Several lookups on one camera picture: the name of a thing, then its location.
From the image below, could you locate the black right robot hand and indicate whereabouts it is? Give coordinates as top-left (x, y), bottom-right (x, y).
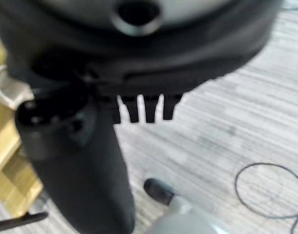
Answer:
top-left (0, 0), bottom-right (283, 234)

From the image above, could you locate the wooden shoe rack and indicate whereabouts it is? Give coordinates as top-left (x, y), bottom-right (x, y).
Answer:
top-left (0, 41), bottom-right (44, 218)

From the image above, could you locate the black rod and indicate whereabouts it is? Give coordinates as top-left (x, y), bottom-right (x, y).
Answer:
top-left (0, 211), bottom-right (49, 231)

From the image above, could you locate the white slipper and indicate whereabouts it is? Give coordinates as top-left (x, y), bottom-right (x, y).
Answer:
top-left (0, 64), bottom-right (35, 108)

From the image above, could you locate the thin black floor cable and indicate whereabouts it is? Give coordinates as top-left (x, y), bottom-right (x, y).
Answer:
top-left (234, 162), bottom-right (298, 234)

